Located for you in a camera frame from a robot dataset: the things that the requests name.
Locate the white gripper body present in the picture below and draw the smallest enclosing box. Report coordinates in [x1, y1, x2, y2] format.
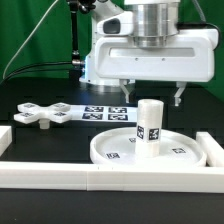
[94, 29, 219, 82]

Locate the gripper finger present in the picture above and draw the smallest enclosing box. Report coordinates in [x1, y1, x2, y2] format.
[119, 80, 135, 103]
[174, 82, 187, 107]

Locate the white round table top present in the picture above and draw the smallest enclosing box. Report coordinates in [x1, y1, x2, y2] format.
[90, 127, 207, 168]

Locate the white cross-shaped table base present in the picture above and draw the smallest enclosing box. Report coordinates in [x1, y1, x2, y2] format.
[14, 102, 72, 130]

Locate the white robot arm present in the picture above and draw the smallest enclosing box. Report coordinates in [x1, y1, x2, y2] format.
[80, 0, 220, 103]

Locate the white marker sheet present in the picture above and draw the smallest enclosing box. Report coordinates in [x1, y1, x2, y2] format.
[69, 105, 137, 123]

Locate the black camera stand pole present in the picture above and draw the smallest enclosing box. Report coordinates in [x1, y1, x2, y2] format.
[66, 0, 96, 80]

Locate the black cable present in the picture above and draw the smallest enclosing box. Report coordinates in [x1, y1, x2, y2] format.
[0, 61, 74, 85]

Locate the white right fence rail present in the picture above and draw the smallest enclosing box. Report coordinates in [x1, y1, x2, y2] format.
[196, 132, 224, 167]

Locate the white fence rail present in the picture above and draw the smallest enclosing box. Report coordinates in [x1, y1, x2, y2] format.
[0, 162, 224, 193]
[0, 126, 12, 156]
[196, 132, 224, 167]

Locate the grey cable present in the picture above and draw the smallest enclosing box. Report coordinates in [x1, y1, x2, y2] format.
[2, 0, 59, 80]

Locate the white left fence rail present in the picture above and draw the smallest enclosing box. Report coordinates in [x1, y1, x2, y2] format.
[0, 126, 12, 156]

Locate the white front fence rail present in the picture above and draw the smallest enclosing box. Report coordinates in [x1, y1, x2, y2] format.
[0, 162, 224, 193]

